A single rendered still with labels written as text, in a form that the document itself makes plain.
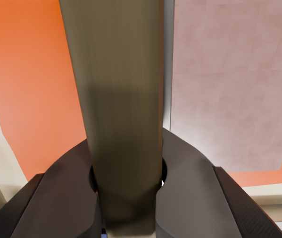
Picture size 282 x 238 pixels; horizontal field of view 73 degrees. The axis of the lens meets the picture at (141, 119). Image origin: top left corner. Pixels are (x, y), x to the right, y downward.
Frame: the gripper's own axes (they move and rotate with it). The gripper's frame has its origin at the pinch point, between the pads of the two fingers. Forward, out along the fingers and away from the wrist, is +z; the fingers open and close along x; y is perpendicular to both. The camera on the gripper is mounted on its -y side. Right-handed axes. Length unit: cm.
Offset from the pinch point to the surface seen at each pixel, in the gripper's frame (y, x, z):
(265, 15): -6.4, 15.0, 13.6
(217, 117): 6.3, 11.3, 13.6
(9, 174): 15.4, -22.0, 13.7
